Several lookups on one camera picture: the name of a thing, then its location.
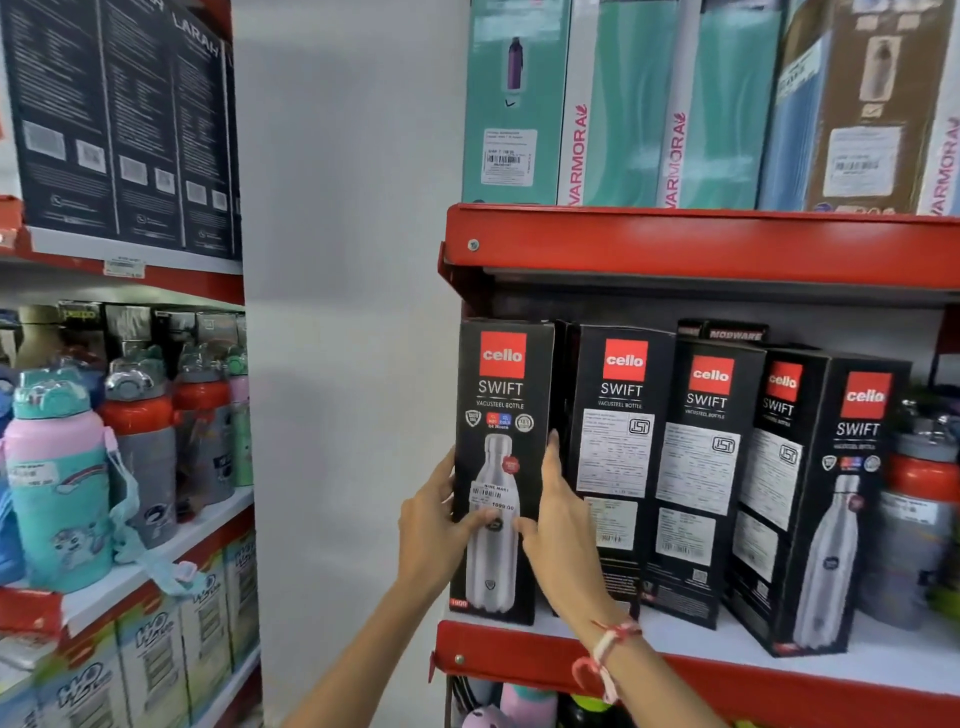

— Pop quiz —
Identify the person's right forearm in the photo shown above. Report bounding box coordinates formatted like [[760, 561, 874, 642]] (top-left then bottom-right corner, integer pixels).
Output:
[[576, 628, 730, 728]]

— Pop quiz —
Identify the black box with white print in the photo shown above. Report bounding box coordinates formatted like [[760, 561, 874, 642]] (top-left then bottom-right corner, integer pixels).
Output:
[[676, 319, 771, 347]]

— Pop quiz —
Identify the person's right hand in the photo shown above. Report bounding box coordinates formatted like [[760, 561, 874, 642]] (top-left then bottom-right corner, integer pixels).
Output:
[[516, 429, 625, 640]]

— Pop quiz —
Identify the red and white thread bracelet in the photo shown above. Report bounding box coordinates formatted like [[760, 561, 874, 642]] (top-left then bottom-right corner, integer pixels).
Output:
[[572, 618, 644, 706]]

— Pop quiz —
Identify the red shelf with white board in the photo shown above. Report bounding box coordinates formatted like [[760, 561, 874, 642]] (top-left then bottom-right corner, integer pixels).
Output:
[[0, 196, 247, 307]]

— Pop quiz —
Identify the black bottle box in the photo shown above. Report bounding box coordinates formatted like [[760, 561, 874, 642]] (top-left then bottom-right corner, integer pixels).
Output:
[[722, 346, 914, 659], [561, 322, 678, 624], [448, 318, 568, 627], [639, 336, 768, 632]]

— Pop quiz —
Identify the red metal shelf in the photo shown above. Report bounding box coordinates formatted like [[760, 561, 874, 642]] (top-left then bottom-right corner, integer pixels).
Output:
[[437, 203, 960, 310], [429, 600, 960, 728]]

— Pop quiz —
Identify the green bottle lid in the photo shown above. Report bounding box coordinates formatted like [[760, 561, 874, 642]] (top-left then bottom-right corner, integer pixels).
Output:
[[556, 693, 618, 728]]

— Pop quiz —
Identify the person's left forearm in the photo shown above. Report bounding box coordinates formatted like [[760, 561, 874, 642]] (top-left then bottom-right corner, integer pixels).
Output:
[[283, 576, 451, 728]]

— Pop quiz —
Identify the white and teal box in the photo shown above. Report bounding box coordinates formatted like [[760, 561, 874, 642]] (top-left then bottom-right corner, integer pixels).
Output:
[[556, 0, 704, 209], [657, 0, 786, 211]]

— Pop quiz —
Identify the dark navy box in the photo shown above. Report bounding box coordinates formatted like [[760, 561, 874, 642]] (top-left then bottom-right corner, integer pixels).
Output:
[[223, 41, 243, 262], [0, 0, 121, 241], [97, 0, 189, 250], [168, 7, 235, 260]]

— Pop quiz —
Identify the brown and blue bottle box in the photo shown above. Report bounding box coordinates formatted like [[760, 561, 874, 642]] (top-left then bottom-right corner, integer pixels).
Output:
[[756, 0, 960, 216]]

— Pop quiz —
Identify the grey bottle with red band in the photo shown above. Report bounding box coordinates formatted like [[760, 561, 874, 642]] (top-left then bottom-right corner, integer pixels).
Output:
[[172, 343, 237, 520], [857, 401, 960, 633], [99, 346, 180, 550]]

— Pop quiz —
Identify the white box with red print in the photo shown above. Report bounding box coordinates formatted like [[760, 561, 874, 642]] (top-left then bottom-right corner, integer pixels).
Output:
[[915, 112, 960, 219]]

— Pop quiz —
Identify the person's left hand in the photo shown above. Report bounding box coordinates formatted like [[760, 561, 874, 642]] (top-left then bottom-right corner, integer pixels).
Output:
[[396, 446, 501, 595]]

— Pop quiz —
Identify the pink and green bottle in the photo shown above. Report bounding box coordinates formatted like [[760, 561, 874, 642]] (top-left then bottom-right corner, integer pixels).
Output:
[[223, 346, 255, 490]]

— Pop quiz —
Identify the row of dark boxes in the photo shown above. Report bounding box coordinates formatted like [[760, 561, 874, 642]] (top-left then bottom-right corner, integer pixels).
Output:
[[57, 300, 249, 363]]

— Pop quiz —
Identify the pink and teal kids bottle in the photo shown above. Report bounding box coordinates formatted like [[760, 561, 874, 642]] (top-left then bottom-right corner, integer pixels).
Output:
[[2, 366, 205, 599]]

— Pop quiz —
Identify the teal bottle box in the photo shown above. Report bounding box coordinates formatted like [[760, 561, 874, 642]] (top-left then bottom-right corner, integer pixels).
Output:
[[460, 0, 573, 207]]

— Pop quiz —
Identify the white box with blue print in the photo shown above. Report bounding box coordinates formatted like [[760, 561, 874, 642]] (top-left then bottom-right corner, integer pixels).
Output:
[[114, 585, 192, 728], [223, 529, 261, 669], [0, 678, 42, 728], [177, 551, 235, 705], [33, 622, 132, 728]]

